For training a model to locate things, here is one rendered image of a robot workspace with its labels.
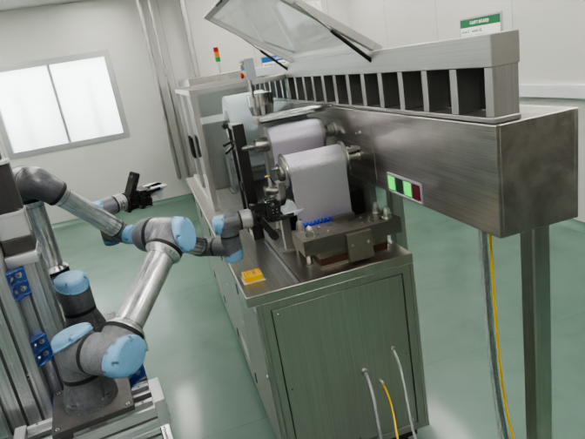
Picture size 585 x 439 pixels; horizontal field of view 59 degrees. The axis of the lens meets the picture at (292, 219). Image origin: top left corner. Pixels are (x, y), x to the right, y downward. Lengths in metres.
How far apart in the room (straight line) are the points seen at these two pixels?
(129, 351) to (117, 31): 6.32
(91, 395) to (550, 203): 1.37
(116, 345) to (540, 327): 1.23
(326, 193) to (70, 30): 5.87
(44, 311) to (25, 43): 6.07
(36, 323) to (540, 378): 1.58
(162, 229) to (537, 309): 1.17
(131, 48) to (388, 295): 6.02
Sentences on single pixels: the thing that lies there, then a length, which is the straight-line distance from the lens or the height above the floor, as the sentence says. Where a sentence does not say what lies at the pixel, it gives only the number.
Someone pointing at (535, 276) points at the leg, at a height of 0.96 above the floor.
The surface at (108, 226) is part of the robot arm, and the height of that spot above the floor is 1.18.
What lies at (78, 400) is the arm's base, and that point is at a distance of 1.65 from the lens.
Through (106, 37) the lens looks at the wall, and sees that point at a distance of 7.52.
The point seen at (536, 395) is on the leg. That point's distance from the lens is 1.88.
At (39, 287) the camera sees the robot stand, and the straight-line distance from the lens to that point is 1.76.
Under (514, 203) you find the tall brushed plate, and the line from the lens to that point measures 1.45.
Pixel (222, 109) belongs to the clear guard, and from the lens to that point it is 2.99.
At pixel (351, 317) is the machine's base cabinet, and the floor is 0.71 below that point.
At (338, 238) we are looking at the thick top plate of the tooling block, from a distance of 1.93.
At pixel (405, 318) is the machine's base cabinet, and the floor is 0.63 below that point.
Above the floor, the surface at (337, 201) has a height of 1.09.
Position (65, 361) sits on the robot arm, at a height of 0.99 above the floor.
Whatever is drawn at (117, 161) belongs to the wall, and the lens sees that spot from 7.56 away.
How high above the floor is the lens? 1.67
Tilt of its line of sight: 17 degrees down
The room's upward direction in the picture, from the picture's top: 10 degrees counter-clockwise
